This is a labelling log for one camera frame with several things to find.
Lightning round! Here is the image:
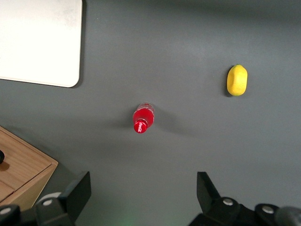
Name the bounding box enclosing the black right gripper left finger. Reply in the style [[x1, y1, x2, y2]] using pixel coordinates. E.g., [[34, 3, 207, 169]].
[[35, 171, 92, 226]]

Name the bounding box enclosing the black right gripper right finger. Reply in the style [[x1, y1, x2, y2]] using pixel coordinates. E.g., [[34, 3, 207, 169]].
[[188, 171, 243, 226]]

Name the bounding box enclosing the cream rectangular tray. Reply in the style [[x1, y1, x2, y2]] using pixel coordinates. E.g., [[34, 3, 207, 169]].
[[0, 0, 83, 88]]

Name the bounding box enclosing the red cola bottle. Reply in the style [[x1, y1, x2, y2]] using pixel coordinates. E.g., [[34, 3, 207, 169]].
[[132, 102, 156, 134]]

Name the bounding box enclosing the yellow lemon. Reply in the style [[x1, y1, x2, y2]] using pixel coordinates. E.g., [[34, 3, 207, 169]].
[[226, 64, 248, 97]]

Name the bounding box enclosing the wooden drawer with black handle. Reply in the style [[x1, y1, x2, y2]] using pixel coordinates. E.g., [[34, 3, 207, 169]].
[[0, 127, 54, 190]]

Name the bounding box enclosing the wooden drawer cabinet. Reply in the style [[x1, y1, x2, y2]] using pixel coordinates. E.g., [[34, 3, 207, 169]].
[[0, 126, 59, 210]]

